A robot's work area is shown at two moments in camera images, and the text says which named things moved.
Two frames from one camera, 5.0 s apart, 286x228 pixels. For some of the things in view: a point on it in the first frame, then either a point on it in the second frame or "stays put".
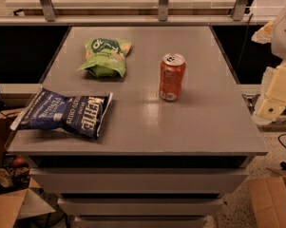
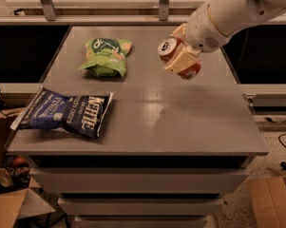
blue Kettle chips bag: [82, 115] stays put
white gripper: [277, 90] to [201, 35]
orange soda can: [172, 71] to [168, 48]
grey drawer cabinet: [155, 163] stays put
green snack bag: [105, 57] stays put
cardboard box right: [273, 201] stays put
